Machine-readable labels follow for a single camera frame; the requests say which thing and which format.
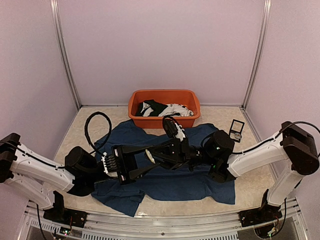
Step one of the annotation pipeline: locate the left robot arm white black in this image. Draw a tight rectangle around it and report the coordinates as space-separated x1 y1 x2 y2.
0 133 169 223

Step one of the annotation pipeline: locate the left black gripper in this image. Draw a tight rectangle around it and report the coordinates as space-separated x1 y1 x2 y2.
86 144 159 186

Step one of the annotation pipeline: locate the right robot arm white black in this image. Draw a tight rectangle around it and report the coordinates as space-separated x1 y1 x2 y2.
145 121 320 222

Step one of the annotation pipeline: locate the orange plastic tub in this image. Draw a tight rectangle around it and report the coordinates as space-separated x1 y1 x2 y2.
127 89 201 130

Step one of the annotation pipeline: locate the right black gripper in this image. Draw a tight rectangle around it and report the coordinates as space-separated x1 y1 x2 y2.
144 137 216 171

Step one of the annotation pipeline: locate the right aluminium corner post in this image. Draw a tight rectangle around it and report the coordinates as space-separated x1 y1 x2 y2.
241 0 272 111

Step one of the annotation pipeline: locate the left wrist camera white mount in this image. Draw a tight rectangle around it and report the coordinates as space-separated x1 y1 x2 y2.
101 152 119 174

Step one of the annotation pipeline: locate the black square display box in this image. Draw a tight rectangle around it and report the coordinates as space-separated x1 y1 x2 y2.
228 119 245 143

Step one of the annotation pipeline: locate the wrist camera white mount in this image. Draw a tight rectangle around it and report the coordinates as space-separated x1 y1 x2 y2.
162 115 188 142
101 152 119 174

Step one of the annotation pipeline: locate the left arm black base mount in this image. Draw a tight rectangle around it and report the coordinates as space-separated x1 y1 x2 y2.
43 208 88 228

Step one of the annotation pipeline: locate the left aluminium corner post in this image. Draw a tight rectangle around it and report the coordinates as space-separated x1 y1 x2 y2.
50 0 82 111

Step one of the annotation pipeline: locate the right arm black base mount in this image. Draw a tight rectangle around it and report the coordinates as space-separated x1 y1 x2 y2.
238 208 283 228

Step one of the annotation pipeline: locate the black and white garment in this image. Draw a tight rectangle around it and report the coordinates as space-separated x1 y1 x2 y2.
135 99 194 117

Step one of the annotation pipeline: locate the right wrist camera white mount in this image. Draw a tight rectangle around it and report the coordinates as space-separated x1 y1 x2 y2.
162 115 188 142

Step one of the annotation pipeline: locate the dark blue t-shirt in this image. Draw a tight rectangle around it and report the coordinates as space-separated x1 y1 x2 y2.
91 120 236 217

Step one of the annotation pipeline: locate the aluminium corner post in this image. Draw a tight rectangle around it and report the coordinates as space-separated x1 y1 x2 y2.
50 0 82 111
241 0 272 111

